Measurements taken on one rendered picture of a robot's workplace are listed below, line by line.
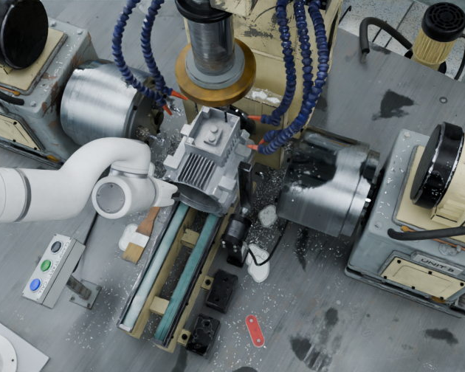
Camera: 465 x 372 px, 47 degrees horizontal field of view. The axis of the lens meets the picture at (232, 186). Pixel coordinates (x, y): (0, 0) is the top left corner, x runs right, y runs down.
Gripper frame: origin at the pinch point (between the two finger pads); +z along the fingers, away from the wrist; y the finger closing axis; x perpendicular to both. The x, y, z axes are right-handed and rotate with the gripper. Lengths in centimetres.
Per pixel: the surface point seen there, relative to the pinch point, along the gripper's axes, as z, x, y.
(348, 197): 0.5, 12.2, 42.7
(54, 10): 151, 44, -141
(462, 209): -11, 18, 65
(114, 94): 1.4, 17.6, -20.9
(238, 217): 3.9, -1.8, 19.1
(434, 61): 101, 65, 58
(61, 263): -12.2, -24.0, -15.3
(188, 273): 7.4, -21.3, 10.7
